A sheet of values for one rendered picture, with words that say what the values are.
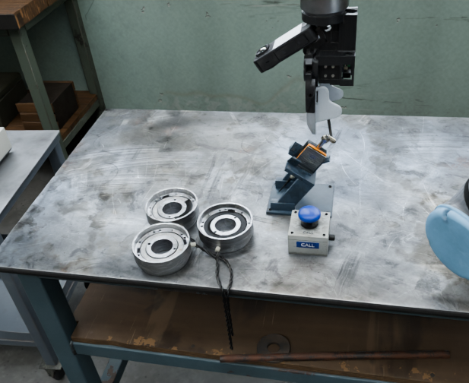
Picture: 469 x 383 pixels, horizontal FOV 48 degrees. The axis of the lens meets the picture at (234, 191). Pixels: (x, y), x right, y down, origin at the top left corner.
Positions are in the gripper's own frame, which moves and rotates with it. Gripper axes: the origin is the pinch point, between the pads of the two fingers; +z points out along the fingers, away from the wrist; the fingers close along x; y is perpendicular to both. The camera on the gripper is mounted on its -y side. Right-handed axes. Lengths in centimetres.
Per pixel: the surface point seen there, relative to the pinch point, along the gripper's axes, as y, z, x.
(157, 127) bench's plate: -41, 19, 27
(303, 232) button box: -0.1, 14.6, -13.8
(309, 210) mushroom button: 0.8, 11.6, -11.5
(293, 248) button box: -1.8, 17.8, -14.9
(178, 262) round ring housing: -21.2, 16.4, -22.0
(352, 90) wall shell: 6, 71, 150
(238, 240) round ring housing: -11.7, 16.0, -15.7
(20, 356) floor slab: -99, 99, 6
